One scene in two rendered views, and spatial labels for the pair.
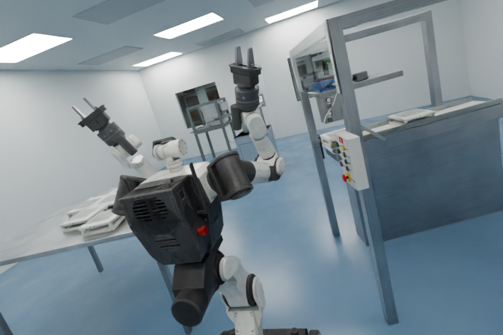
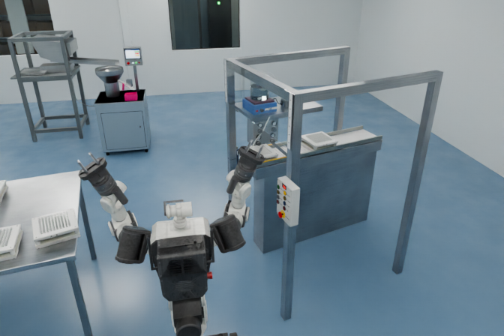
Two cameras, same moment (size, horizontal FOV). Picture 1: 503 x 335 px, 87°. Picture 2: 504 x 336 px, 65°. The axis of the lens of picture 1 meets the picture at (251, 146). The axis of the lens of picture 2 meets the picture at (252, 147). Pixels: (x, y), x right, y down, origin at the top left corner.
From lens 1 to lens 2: 1.18 m
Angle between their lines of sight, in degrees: 29
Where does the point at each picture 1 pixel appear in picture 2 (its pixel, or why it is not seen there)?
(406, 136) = (313, 160)
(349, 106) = (294, 160)
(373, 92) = not seen: hidden behind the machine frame
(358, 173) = (293, 214)
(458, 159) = (345, 181)
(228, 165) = (232, 227)
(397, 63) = (295, 31)
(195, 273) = (193, 304)
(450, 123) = (346, 152)
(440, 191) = (327, 206)
